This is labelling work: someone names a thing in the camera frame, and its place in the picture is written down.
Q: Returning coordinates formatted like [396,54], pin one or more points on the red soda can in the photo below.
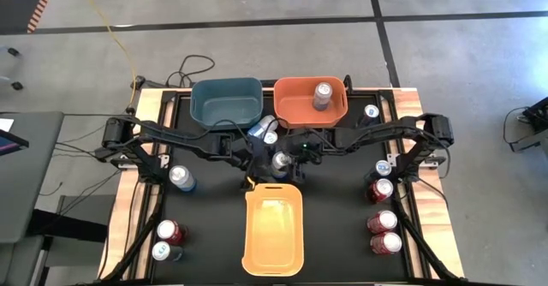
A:
[385,219]
[388,242]
[383,187]
[168,229]

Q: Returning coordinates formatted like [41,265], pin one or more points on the dark tablet screen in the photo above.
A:
[10,142]

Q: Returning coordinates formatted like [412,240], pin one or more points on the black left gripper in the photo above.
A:
[250,162]

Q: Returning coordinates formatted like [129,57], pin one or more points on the black table clamp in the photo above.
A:
[347,85]

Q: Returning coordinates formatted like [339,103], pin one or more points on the yellow plastic bin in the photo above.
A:
[272,230]

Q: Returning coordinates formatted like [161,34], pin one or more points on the black chair caster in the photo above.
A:
[13,51]
[17,85]

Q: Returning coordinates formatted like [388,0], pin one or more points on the black aluminium table frame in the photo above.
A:
[424,252]

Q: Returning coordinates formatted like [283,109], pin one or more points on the black floor device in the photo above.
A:
[537,114]

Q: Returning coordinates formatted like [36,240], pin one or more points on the white paper sheet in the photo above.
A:
[5,124]

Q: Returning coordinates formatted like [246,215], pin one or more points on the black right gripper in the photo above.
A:
[304,149]

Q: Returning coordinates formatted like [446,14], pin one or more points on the orange plastic bin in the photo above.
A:
[295,106]

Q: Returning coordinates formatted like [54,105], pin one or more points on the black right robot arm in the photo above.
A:
[385,134]

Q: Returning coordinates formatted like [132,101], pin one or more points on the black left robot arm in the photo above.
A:
[171,134]

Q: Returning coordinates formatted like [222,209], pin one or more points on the grey desk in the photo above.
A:
[30,170]

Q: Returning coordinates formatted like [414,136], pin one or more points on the black mat with orange stripes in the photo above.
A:
[17,3]

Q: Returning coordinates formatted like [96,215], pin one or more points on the blue plastic bin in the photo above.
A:
[222,102]

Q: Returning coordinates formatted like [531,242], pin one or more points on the black power adapter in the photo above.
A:
[139,81]

